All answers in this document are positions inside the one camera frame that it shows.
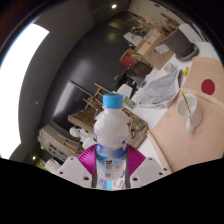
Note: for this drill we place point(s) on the blue-capped plastic water bottle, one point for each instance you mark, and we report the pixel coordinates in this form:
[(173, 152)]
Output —
[(111, 130)]

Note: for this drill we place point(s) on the white ceramic mug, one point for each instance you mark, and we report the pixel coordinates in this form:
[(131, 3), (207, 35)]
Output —
[(196, 116)]

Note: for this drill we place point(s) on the small yellow tag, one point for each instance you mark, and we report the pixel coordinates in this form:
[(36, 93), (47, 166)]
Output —
[(186, 71)]

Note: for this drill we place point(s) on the wooden stirring stick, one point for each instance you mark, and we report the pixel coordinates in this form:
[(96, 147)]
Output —
[(186, 104)]

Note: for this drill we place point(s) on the brown carved sculpture model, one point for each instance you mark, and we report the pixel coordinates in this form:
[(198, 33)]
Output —
[(81, 120)]

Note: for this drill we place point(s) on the wooden easel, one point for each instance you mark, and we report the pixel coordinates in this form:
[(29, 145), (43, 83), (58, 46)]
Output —
[(100, 88), (70, 143)]

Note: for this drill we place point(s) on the ceiling spotlights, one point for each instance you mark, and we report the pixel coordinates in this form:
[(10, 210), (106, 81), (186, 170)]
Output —
[(114, 6)]

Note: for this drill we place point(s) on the cardboard box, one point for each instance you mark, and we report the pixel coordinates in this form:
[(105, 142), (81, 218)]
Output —
[(153, 50)]

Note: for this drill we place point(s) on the white plaster bust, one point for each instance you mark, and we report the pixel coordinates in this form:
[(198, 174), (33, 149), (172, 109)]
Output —
[(75, 132)]

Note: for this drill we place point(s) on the grey glass bottle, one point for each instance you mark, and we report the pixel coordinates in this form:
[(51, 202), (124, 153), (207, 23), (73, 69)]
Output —
[(138, 81)]

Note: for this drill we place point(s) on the white cabinet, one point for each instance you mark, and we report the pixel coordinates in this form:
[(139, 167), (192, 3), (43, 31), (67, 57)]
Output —
[(53, 146)]

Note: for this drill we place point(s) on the black wall screen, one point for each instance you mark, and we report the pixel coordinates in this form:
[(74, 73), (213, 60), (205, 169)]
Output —
[(68, 106)]

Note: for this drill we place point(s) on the flat round red coaster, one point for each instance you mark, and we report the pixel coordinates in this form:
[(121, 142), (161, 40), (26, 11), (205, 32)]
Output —
[(208, 86)]

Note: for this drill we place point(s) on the grey newspaper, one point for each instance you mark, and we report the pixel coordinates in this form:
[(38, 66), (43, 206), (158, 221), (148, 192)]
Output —
[(161, 90)]

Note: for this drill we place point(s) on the red box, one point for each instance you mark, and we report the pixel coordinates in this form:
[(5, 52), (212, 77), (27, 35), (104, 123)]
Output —
[(128, 58)]

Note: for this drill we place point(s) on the green-labelled spray bottle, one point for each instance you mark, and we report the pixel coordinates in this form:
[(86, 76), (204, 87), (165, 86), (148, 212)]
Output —
[(130, 103)]

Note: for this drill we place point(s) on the grey plant saucer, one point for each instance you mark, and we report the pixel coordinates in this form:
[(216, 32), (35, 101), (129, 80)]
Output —
[(195, 55)]

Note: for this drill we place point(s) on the small white cup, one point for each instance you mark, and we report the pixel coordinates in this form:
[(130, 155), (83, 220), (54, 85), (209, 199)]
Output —
[(170, 68)]

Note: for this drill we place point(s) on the long ceiling light panel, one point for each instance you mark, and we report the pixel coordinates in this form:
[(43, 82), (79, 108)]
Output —
[(20, 86)]

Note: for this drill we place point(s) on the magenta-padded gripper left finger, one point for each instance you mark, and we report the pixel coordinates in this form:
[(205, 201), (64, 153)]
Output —
[(75, 168)]

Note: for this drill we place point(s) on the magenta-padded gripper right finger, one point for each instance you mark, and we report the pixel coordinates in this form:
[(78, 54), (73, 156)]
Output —
[(146, 168)]

